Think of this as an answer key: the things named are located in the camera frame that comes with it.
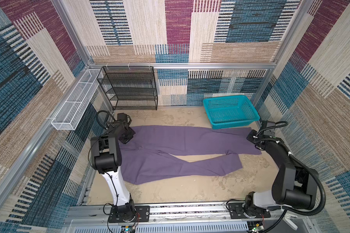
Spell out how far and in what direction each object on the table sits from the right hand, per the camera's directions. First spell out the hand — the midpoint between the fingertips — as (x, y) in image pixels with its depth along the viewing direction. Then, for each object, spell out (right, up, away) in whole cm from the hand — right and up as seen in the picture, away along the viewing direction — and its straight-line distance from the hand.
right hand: (253, 138), depth 90 cm
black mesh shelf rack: (-78, +36, +18) cm, 88 cm away
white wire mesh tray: (-99, +14, -19) cm, 102 cm away
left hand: (-78, 0, +11) cm, 79 cm away
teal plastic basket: (-9, +18, +16) cm, 26 cm away
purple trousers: (-63, -11, +4) cm, 64 cm away
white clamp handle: (+6, -36, -20) cm, 41 cm away
